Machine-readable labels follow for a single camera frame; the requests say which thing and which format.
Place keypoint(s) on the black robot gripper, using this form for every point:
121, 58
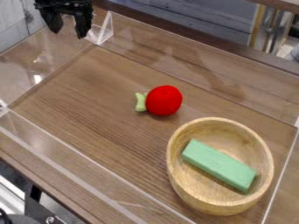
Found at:
80, 8

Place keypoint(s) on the red plush fruit green stem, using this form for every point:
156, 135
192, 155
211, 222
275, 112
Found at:
161, 101

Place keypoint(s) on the green rectangular block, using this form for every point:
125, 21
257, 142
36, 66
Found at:
219, 165

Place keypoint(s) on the round wooden bowl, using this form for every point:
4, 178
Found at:
201, 191

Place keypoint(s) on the clear acrylic corner bracket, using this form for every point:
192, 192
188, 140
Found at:
100, 33

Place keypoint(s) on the clear acrylic tray wall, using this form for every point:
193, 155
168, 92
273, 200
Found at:
98, 157

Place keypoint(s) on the gold metal chair frame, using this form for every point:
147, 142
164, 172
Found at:
271, 27

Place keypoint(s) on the black table clamp mount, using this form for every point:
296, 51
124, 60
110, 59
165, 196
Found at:
22, 209

